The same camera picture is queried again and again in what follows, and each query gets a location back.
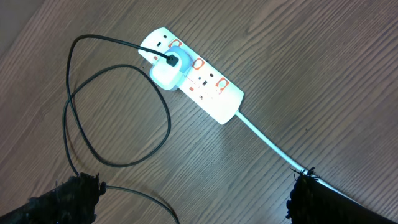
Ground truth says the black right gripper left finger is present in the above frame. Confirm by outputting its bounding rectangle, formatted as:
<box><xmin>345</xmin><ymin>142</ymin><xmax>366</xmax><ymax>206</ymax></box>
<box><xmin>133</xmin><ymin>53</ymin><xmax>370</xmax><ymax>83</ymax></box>
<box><xmin>1</xmin><ymin>173</ymin><xmax>106</xmax><ymax>224</ymax></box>

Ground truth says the white power strip cord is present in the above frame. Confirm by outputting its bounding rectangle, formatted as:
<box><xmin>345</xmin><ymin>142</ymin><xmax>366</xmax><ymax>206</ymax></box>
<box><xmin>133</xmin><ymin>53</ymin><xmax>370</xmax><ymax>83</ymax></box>
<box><xmin>234</xmin><ymin>110</ymin><xmax>358</xmax><ymax>203</ymax></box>

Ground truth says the black USB charging cable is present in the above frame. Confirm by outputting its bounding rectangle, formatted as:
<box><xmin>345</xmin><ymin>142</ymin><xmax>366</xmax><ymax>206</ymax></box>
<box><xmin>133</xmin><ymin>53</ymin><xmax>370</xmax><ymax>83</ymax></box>
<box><xmin>62</xmin><ymin>34</ymin><xmax>181</xmax><ymax>224</ymax></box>

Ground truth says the white power strip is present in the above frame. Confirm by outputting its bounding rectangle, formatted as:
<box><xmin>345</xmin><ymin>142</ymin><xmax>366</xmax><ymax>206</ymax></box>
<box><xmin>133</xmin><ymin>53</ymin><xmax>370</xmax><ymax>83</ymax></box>
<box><xmin>139</xmin><ymin>27</ymin><xmax>244</xmax><ymax>124</ymax></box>

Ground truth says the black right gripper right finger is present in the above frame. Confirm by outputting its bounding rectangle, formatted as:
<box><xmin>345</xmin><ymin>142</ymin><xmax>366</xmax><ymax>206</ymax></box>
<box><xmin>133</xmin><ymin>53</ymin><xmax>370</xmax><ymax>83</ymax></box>
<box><xmin>285</xmin><ymin>168</ymin><xmax>396</xmax><ymax>224</ymax></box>

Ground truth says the white USB charger plug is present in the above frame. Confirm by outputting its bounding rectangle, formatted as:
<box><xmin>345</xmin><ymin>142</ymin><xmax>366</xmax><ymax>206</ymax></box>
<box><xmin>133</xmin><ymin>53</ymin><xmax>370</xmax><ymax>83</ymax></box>
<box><xmin>150</xmin><ymin>46</ymin><xmax>193</xmax><ymax>91</ymax></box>

